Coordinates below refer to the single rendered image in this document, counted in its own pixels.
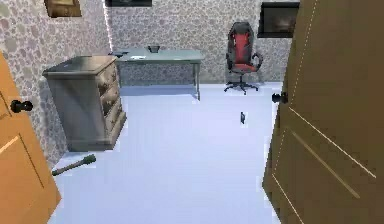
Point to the wide black framed wall picture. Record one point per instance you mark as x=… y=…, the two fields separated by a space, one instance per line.
x=128 y=2

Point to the green baseball bat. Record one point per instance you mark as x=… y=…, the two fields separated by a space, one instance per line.
x=75 y=164

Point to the red and black office chair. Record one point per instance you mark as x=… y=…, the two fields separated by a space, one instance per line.
x=241 y=53

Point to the grey green desk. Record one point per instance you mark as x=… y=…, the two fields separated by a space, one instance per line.
x=166 y=57

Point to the grey wooden chest of drawers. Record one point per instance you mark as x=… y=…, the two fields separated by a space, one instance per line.
x=86 y=100

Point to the brown wooden room door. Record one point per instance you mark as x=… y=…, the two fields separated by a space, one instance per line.
x=336 y=126

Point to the flat black object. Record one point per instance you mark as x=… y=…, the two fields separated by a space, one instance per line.
x=118 y=52

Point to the black round door knob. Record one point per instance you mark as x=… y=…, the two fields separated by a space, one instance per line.
x=20 y=106
x=279 y=98

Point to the gold framed wall picture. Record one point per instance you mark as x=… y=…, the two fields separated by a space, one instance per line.
x=62 y=7

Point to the dark bowl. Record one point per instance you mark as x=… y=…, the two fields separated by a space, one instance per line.
x=153 y=48

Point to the small dark object on floor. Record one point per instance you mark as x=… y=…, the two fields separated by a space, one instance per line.
x=242 y=117

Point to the white flat object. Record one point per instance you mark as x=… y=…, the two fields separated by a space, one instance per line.
x=138 y=57

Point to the orange wooden room door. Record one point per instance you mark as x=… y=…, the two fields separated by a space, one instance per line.
x=20 y=173

